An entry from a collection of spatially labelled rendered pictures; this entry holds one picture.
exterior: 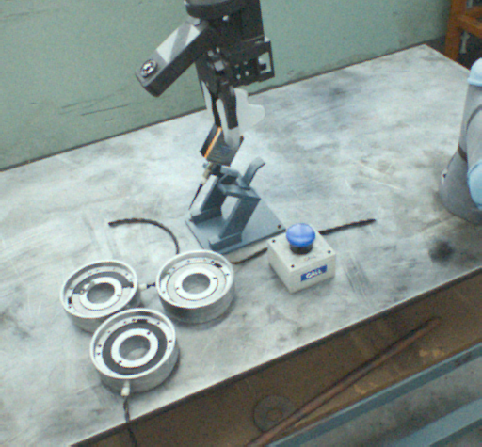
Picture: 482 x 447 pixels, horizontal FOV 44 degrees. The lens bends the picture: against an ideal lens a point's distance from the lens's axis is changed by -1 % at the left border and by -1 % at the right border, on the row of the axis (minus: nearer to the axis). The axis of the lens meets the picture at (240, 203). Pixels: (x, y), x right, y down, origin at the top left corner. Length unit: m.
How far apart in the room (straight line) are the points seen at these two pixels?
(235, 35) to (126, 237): 0.37
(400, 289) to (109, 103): 1.81
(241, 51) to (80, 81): 1.69
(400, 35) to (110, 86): 1.37
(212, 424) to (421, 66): 0.85
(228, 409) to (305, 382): 0.14
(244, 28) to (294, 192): 0.34
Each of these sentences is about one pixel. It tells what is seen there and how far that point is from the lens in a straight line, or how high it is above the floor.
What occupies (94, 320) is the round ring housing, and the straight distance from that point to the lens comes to 0.81.
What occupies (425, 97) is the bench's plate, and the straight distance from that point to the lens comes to 1.26.
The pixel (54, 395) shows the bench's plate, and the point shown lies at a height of 0.80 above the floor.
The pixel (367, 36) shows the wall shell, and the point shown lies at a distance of 2.89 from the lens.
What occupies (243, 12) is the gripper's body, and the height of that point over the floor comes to 1.14.
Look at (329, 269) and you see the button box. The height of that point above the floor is 0.82.
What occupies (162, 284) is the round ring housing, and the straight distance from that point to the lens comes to 0.83.
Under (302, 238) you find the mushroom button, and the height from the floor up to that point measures 0.87.
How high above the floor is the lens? 1.43
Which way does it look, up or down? 40 degrees down
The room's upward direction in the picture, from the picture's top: 6 degrees counter-clockwise
